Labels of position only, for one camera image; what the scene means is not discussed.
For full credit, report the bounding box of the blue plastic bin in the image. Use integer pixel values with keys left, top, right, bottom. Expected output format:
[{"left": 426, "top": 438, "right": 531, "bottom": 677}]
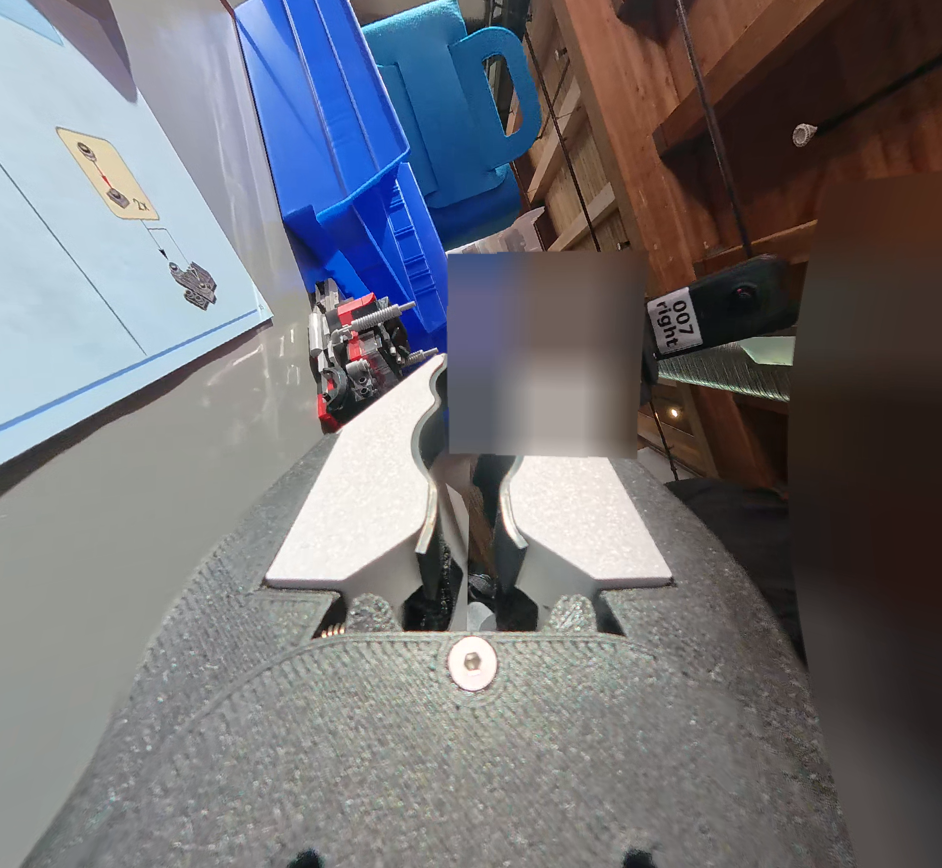
[{"left": 234, "top": 0, "right": 451, "bottom": 356}]

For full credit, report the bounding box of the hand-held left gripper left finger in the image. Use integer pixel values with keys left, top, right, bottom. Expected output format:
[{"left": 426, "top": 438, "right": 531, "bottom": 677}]
[{"left": 263, "top": 353, "right": 450, "bottom": 625}]

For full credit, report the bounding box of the blue brick instruction booklet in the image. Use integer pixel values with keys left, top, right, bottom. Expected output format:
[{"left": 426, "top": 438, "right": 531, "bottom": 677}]
[{"left": 0, "top": 0, "right": 275, "bottom": 466}]

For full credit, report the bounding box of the clear plastic container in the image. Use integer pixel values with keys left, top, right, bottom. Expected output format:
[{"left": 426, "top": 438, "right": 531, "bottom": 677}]
[{"left": 447, "top": 204, "right": 554, "bottom": 255}]

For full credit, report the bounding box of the red black brick model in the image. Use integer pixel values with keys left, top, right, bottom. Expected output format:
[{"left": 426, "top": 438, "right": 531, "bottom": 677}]
[{"left": 308, "top": 278, "right": 437, "bottom": 436}]

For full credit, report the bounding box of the blue felt bag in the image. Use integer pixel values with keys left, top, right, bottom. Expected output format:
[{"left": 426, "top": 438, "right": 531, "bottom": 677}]
[{"left": 361, "top": 0, "right": 547, "bottom": 255}]

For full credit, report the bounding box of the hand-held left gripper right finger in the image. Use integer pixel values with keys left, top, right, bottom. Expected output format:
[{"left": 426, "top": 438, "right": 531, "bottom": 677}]
[{"left": 499, "top": 458, "right": 676, "bottom": 625}]

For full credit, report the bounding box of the silver air duct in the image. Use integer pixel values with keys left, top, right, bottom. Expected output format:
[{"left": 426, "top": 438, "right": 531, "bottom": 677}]
[{"left": 657, "top": 335, "right": 797, "bottom": 403}]

